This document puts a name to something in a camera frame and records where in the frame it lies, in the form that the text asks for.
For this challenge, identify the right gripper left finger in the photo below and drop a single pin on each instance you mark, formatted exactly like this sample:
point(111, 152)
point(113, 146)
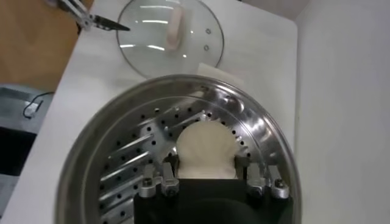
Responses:
point(169, 179)

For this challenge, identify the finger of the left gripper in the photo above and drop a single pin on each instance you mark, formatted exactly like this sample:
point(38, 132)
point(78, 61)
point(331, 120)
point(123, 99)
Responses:
point(106, 23)

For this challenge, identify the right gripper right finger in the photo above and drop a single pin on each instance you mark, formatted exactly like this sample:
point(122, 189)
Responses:
point(254, 179)

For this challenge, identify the white steamed baozi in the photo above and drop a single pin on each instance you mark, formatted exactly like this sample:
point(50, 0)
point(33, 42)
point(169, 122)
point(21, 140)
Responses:
point(207, 149)

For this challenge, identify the stainless steel steamer basket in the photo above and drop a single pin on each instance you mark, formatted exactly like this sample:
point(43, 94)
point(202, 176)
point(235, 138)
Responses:
point(91, 137)

